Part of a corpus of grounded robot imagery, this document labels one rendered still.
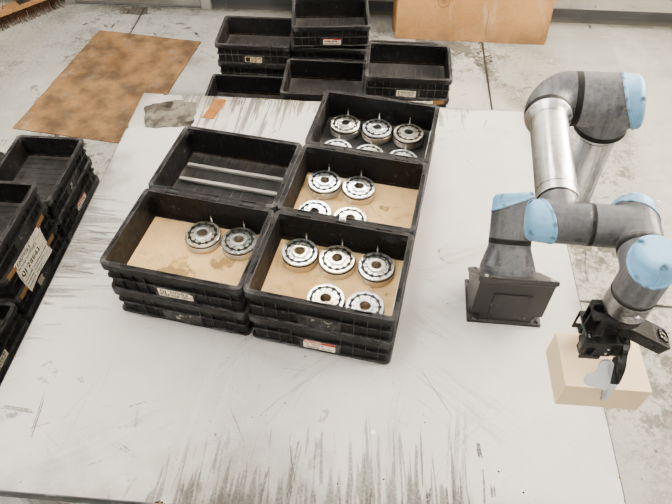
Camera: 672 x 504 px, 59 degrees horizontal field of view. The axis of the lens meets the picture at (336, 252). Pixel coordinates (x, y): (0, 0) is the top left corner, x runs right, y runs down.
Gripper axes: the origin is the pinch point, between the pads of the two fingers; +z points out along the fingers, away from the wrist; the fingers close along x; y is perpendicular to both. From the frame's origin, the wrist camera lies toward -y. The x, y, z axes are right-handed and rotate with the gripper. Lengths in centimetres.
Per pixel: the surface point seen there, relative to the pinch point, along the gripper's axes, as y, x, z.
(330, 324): 55, -22, 24
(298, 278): 66, -38, 27
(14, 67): 279, -256, 108
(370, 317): 45, -20, 17
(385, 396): 40, -10, 40
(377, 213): 45, -65, 27
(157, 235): 109, -50, 26
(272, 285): 73, -35, 26
